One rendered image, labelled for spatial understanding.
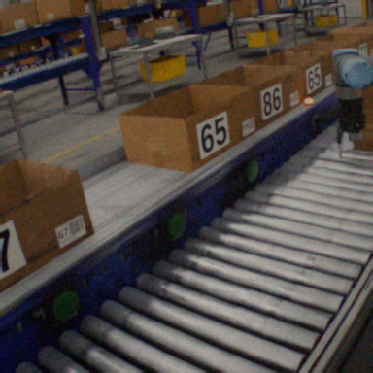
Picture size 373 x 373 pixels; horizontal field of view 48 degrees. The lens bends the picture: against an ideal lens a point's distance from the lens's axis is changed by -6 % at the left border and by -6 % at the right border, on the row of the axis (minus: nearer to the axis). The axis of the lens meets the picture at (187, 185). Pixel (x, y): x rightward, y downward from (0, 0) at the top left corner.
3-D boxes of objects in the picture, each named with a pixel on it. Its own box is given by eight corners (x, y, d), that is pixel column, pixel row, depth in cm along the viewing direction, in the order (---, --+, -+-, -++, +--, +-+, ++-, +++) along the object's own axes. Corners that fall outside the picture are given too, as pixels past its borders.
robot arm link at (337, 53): (335, 50, 133) (329, 47, 142) (337, 88, 138) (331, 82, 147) (363, 50, 132) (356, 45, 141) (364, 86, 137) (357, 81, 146)
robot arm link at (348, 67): (381, 58, 121) (370, 52, 132) (343, 59, 122) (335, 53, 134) (380, 89, 124) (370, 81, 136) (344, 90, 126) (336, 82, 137)
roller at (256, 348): (303, 386, 78) (304, 369, 76) (116, 306, 110) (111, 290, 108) (315, 369, 81) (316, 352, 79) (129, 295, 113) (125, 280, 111)
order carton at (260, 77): (258, 132, 161) (254, 86, 154) (195, 126, 179) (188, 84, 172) (303, 104, 187) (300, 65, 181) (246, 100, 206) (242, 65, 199)
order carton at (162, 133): (193, 174, 134) (185, 119, 127) (125, 162, 152) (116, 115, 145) (258, 132, 161) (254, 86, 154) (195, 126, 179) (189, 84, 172)
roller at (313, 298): (343, 324, 91) (344, 308, 89) (165, 267, 123) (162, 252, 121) (351, 311, 94) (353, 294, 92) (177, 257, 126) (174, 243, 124)
